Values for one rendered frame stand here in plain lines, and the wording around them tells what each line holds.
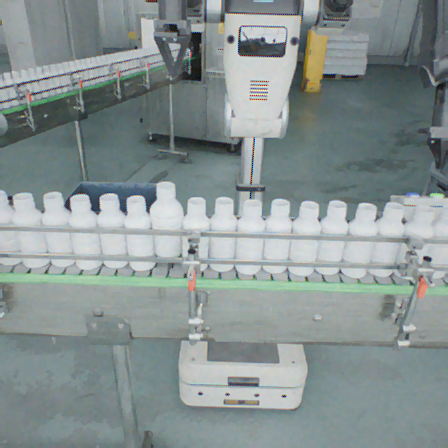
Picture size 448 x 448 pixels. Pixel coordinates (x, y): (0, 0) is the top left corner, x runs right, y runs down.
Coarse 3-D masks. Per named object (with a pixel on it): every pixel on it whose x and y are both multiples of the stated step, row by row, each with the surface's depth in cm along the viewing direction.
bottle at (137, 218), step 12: (132, 204) 80; (144, 204) 81; (132, 216) 81; (144, 216) 82; (132, 228) 81; (144, 228) 82; (132, 240) 83; (144, 240) 83; (132, 252) 84; (144, 252) 84; (132, 264) 86; (144, 264) 86
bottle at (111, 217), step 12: (108, 204) 81; (108, 216) 82; (120, 216) 83; (108, 228) 82; (120, 228) 83; (108, 240) 83; (120, 240) 84; (108, 252) 85; (120, 252) 86; (108, 264) 87; (120, 264) 87
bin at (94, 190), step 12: (72, 192) 133; (84, 192) 143; (96, 192) 143; (108, 192) 143; (120, 192) 143; (132, 192) 143; (144, 192) 143; (156, 192) 143; (96, 204) 145; (120, 204) 145
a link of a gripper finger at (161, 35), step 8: (168, 24) 78; (160, 32) 75; (168, 32) 75; (176, 32) 76; (160, 40) 76; (168, 40) 77; (176, 40) 76; (184, 40) 76; (160, 48) 77; (184, 48) 77; (168, 64) 79; (176, 64) 79; (176, 72) 80
